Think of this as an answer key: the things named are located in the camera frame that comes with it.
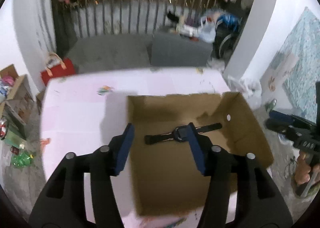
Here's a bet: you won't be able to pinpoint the black smart watch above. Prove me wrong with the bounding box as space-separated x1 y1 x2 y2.
144 123 222 145

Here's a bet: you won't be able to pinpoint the person right hand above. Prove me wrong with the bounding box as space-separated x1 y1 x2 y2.
295 151 319 185

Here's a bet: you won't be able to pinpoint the green can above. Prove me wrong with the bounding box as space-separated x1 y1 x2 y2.
265 99 277 112

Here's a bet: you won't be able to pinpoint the green bottles on floor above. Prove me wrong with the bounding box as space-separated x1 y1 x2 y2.
11 151 35 168

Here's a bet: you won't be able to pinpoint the white plastic bag on floor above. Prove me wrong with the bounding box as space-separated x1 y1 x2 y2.
226 76 262 110

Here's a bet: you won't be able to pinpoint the rolled floral mat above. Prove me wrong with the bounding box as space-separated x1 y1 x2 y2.
260 51 299 95

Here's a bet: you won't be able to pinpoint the floral blue hanging cloth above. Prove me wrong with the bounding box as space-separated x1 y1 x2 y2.
271 7 319 122

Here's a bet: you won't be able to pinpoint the brown cardboard box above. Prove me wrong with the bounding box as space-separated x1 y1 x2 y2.
127 92 274 216

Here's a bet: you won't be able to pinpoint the small cardboard box with items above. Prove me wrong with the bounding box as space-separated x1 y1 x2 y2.
1 64 35 138

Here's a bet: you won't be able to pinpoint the wheelchair with clothes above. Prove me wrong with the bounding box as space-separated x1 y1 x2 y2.
208 10 242 59

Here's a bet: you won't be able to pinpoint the red tote bag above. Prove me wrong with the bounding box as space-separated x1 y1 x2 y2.
41 52 76 86

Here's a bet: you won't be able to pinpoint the white plastic bag on cabinet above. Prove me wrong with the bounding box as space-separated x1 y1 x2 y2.
198 17 216 44

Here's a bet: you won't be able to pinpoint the grey cabinet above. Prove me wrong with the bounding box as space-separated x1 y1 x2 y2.
150 31 213 67

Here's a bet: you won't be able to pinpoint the metal balcony railing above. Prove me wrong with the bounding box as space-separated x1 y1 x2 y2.
53 0 216 39

